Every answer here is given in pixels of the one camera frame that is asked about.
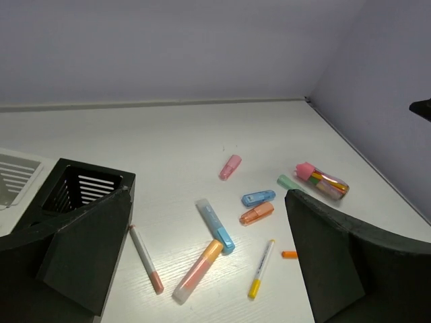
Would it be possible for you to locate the white pen yellow cap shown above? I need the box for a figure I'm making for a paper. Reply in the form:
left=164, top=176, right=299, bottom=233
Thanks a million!
left=248, top=240, right=275, bottom=299

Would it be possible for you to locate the black slotted pen holder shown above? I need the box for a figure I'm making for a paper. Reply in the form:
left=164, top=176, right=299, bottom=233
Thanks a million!
left=11, top=158, right=137, bottom=323

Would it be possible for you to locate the orange correction tape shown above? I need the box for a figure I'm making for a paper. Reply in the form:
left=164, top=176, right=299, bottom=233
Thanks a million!
left=239, top=202, right=274, bottom=226

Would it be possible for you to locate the white pen orange cap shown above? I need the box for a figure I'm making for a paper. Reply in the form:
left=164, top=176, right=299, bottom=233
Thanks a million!
left=281, top=250, right=298, bottom=259

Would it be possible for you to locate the blue correction tape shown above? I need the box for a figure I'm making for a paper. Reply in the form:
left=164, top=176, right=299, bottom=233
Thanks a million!
left=241, top=190, right=276, bottom=208

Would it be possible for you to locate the white slotted container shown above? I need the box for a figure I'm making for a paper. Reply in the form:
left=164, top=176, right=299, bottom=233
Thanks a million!
left=0, top=148, right=56, bottom=236

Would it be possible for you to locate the blue highlighter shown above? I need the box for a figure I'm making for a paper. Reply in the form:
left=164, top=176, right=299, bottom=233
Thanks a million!
left=195, top=199, right=235, bottom=255

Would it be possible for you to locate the pink correction tape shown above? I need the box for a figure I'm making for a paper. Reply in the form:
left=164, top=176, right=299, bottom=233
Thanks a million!
left=219, top=155, right=242, bottom=181

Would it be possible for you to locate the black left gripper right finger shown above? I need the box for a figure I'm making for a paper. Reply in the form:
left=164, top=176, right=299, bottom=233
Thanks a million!
left=285, top=189, right=430, bottom=322

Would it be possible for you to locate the white pen pink cap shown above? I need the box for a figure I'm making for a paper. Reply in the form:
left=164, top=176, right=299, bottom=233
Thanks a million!
left=129, top=225, right=164, bottom=295

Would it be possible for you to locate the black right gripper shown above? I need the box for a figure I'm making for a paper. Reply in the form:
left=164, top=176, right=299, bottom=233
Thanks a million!
left=409, top=99, right=431, bottom=122

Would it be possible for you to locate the orange highlighter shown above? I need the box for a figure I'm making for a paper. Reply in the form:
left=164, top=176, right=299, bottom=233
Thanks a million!
left=172, top=240, right=223, bottom=305

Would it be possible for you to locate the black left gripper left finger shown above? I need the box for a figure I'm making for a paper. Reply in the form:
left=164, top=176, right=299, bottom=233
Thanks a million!
left=1, top=190, right=131, bottom=316

